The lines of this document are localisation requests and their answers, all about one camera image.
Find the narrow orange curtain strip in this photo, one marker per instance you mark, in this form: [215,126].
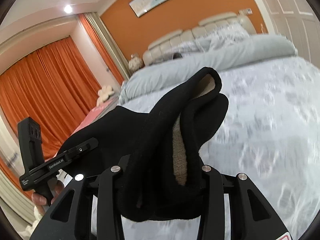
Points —
[101,48]

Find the beige padded headboard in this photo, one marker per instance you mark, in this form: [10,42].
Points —
[206,26]

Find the ceiling spot light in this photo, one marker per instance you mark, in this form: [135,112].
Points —
[68,9]

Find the cream flower plush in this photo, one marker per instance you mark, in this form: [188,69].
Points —
[104,94]

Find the grey folded duvet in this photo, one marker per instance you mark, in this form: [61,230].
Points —
[160,76]

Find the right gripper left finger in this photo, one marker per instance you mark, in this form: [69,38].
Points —
[87,209]

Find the white wardrobe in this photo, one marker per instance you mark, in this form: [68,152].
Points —
[296,20]

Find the butterfly patterned pillow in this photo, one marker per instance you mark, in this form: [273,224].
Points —
[184,49]
[222,37]

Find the fluffy white plush toy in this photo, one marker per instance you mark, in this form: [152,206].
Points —
[135,63]

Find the person left hand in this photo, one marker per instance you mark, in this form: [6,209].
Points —
[40,201]

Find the butterfly patterned pillow left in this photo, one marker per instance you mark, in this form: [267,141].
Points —
[184,49]

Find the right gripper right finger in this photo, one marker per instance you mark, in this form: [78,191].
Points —
[252,216]

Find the butterfly patterned pillow right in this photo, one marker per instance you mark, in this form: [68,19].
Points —
[222,37]

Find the butterfly patterned bed sheet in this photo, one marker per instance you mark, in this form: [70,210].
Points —
[271,133]

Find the black pants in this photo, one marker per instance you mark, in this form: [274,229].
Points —
[162,178]

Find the white wall switch panel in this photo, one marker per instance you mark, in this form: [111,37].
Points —
[247,11]

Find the orange curtain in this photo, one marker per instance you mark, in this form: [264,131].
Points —
[55,87]

